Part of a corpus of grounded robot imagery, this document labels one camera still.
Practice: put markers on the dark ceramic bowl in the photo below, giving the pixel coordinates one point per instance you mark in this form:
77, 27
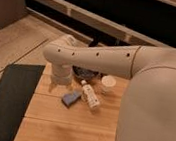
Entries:
82, 73

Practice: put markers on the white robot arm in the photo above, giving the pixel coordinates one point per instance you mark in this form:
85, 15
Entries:
148, 107

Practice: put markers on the blue sponge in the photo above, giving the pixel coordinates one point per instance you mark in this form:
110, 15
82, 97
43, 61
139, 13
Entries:
70, 98

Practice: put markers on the white paper cup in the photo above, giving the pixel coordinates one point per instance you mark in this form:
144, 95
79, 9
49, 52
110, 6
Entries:
107, 83

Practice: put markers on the black floor mat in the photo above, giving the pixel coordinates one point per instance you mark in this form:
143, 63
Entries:
17, 85

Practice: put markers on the white plastic bottle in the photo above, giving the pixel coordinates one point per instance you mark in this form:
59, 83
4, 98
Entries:
90, 96

